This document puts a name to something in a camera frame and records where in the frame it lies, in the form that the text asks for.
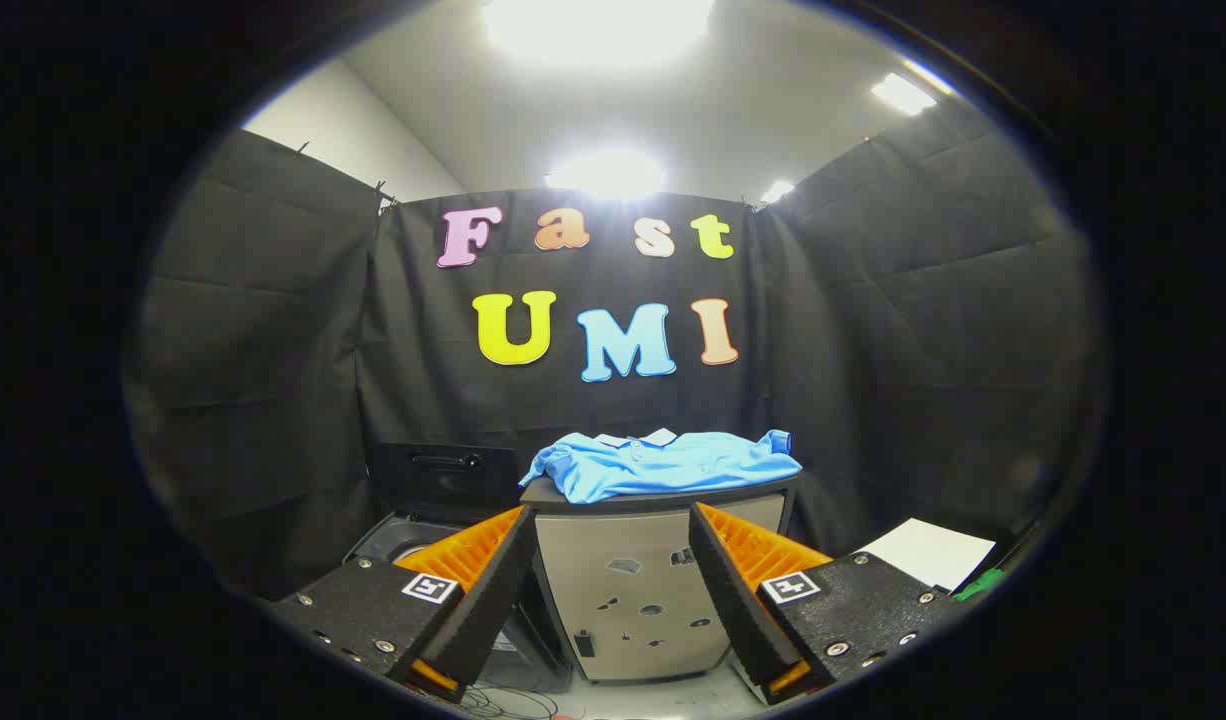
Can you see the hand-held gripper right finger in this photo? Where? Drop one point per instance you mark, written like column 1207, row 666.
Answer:
column 733, row 600

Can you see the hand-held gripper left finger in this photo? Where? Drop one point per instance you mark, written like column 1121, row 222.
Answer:
column 493, row 590

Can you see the grey washing machine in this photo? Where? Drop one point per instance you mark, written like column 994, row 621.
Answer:
column 393, row 535

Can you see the dark washing machine lid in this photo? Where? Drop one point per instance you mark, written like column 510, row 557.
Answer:
column 443, row 480

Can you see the blue polo shirt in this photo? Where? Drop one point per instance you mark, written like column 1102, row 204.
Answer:
column 663, row 465

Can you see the silver cabinet with dark top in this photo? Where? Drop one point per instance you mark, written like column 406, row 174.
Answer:
column 613, row 600

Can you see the white paper sheet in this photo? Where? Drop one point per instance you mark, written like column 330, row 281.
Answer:
column 928, row 552

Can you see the small green object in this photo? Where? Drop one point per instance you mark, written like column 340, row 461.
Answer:
column 981, row 584

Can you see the black backdrop cloth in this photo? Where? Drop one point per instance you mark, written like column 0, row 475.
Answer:
column 273, row 350

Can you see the small ceiling light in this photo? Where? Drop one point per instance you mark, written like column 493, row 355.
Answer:
column 776, row 190

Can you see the rectangular ceiling light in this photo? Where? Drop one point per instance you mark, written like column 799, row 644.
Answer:
column 903, row 93

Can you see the large round ceiling light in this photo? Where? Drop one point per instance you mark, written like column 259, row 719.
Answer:
column 598, row 25

